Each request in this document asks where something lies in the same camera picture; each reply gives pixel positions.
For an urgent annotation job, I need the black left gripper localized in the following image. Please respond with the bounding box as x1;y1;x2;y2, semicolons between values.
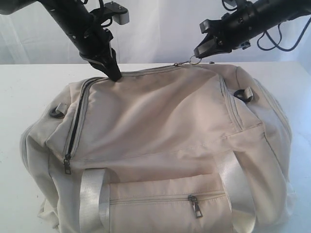
40;0;121;82

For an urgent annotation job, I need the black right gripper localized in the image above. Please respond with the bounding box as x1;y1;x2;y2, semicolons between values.
194;0;301;58

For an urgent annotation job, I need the metal ring zipper pull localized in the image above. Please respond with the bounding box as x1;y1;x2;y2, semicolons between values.
173;55;202;67

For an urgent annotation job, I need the beige duffel bag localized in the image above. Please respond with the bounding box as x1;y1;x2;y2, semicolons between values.
20;64;294;233

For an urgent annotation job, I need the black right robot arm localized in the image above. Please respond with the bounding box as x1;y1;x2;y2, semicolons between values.
194;0;311;59

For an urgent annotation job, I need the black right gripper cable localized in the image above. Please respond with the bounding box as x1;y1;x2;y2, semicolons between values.
257;14;309;52

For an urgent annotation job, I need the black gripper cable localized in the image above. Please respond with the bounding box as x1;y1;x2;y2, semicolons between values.
82;0;112;27
257;14;309;52

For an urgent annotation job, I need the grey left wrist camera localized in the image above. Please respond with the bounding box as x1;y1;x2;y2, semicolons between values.
104;1;130;25

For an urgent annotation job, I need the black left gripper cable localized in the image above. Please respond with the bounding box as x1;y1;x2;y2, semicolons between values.
82;0;112;27

